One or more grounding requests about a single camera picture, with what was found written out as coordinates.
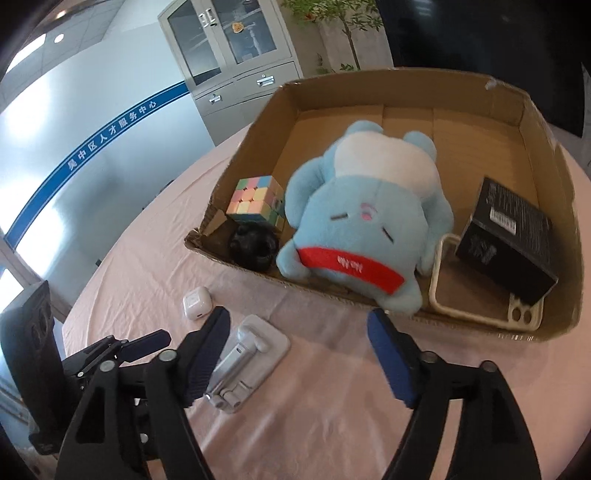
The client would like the black hair clip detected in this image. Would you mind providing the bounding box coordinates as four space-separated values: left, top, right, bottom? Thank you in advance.
228 220 280 272

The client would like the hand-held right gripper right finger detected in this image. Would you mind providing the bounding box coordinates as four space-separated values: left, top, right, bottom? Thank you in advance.
366 308 543 480

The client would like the white earbud case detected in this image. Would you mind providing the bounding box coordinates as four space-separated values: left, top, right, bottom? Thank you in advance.
183 286 214 320

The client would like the white folding phone stand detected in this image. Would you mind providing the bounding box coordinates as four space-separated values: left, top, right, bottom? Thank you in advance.
203 314 291 414

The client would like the black flat television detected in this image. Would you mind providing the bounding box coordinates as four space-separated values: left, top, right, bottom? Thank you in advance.
374 0 591 139

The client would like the white clear phone case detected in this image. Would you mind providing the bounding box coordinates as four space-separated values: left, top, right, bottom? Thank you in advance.
428 233 546 332

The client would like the brown cardboard box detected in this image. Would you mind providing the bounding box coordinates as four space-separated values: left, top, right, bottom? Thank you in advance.
184 67 583 343

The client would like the grey glass-door cabinet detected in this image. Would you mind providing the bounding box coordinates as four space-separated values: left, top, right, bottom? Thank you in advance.
157 0 305 146

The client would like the blue plush toy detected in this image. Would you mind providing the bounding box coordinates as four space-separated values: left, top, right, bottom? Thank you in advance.
276 120 455 317

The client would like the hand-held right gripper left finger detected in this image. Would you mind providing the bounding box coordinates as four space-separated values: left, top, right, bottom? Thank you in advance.
55 305 232 480

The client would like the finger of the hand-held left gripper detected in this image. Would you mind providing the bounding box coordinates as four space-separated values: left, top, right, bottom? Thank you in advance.
117 329 172 364

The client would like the pastel puzzle cube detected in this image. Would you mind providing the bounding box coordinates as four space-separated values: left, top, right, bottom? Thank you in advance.
225 174 287 232

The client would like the black product box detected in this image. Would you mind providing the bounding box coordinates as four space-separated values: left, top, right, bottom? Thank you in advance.
455 175 559 306

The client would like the leafy plant in beige planter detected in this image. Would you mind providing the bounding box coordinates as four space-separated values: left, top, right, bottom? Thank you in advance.
281 0 394 75

